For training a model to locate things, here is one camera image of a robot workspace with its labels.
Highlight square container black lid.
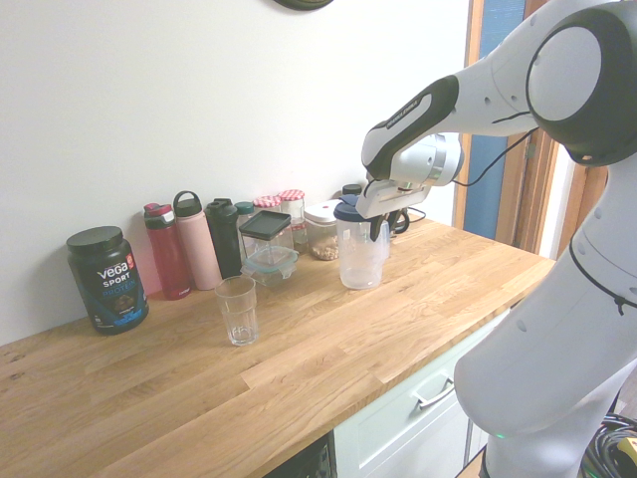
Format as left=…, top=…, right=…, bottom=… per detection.
left=238, top=209, right=294, bottom=261

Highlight pale cabinet with drawer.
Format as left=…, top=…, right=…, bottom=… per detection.
left=331, top=307, right=514, bottom=478

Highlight silver drawer handle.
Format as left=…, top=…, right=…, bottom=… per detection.
left=411, top=374, right=457, bottom=410

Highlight clear jar dark green lid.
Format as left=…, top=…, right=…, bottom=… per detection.
left=233, top=200, right=257, bottom=260

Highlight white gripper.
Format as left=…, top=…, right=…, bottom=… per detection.
left=354, top=177, right=434, bottom=244

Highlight cereal canister white red lid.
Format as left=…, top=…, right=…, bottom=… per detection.
left=304, top=202, right=342, bottom=262

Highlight glass food container teal clips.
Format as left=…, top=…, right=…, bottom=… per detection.
left=240, top=246, right=302, bottom=289

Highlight black round wall clock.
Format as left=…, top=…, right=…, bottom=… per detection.
left=272, top=0, right=336, bottom=11

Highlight floor cable bundle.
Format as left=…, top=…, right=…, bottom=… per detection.
left=582, top=411, right=637, bottom=478

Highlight glass French press black handle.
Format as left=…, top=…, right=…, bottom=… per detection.
left=387, top=205, right=415, bottom=236

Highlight pink water bottle black cap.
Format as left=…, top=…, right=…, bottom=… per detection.
left=172, top=190, right=224, bottom=292

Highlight red water bottle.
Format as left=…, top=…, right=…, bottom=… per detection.
left=142, top=201, right=193, bottom=302

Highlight blue door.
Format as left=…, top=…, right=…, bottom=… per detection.
left=467, top=0, right=528, bottom=246

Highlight clear faceted drinking glass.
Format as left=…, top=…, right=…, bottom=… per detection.
left=213, top=276, right=260, bottom=348

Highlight black shaker bottle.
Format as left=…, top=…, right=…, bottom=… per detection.
left=204, top=197, right=244, bottom=281

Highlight clear pitcher with blue lid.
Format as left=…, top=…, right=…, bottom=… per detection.
left=332, top=194, right=392, bottom=292

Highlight wooden door frame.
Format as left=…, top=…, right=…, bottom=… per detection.
left=451, top=0, right=611, bottom=264

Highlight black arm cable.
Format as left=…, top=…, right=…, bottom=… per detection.
left=449, top=125, right=541, bottom=190

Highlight black Vega protein tub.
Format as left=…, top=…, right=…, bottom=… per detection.
left=66, top=226, right=150, bottom=337

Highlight black dishwasher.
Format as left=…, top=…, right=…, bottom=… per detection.
left=258, top=431, right=336, bottom=478

